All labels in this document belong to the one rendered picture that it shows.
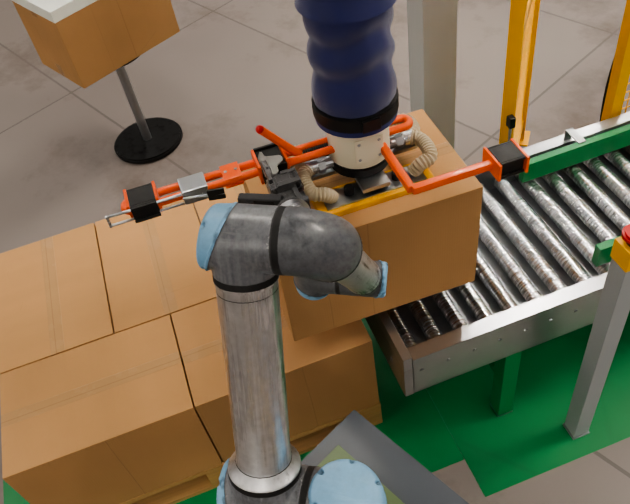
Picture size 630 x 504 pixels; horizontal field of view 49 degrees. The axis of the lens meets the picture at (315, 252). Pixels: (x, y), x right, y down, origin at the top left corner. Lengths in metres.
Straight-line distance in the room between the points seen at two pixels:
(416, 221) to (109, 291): 1.22
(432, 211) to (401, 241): 0.12
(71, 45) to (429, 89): 1.65
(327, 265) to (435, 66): 2.10
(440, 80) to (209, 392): 1.74
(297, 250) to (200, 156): 2.86
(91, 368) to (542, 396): 1.64
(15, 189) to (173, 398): 2.25
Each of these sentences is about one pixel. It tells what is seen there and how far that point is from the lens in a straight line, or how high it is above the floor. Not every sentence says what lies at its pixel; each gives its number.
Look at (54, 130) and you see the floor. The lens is 4.54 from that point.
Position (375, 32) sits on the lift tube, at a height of 1.54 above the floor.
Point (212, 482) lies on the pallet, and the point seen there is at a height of 0.05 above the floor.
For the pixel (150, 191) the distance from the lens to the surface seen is 1.83.
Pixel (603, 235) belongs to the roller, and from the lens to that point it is 2.57.
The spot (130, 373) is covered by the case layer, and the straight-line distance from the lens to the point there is 2.35.
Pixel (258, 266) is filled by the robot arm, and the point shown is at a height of 1.55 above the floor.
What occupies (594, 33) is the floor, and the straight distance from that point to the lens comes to 4.64.
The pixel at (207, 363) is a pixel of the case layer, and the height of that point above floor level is 0.54.
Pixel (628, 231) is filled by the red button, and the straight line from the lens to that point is 1.90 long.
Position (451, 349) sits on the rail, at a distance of 2.17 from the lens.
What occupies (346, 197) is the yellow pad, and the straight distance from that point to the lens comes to 1.87.
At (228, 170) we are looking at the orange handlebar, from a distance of 1.84.
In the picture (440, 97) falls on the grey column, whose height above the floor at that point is 0.48.
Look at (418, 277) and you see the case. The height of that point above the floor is 0.78.
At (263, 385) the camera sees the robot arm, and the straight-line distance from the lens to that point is 1.27.
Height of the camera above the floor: 2.38
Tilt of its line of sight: 47 degrees down
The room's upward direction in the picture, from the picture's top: 11 degrees counter-clockwise
